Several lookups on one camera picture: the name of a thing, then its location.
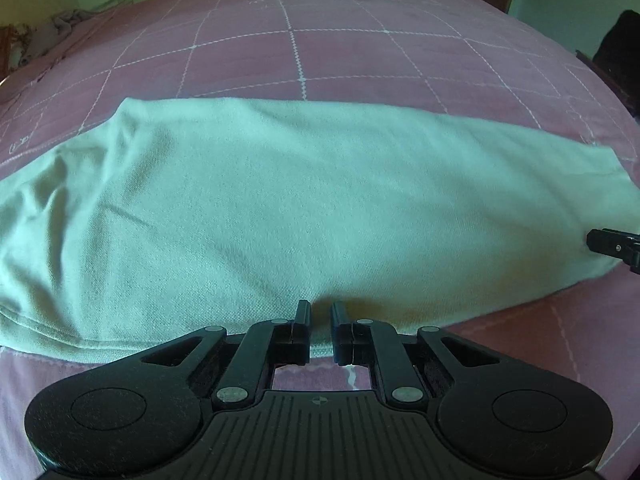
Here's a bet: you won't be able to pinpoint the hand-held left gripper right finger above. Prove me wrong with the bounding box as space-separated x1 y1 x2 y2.
331 300 502 407

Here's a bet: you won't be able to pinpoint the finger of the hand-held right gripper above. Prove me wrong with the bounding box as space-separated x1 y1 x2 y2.
587 228 640 275

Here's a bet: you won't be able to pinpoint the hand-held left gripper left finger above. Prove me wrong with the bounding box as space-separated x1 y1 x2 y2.
140 300 312 410

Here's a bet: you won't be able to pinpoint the pale green pants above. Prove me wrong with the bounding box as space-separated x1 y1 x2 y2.
0 97 633 361

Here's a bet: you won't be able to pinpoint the dark wooden chair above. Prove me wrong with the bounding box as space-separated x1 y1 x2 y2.
575 9 640 118

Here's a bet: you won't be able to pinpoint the pink checked bedspread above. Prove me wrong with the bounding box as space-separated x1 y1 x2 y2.
0 0 640 480

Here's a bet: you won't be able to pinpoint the grey crumpled cloth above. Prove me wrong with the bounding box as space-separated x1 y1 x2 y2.
49 8 97 37

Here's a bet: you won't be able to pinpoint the orange striped pillow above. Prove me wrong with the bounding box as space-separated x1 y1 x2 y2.
0 24 22 80

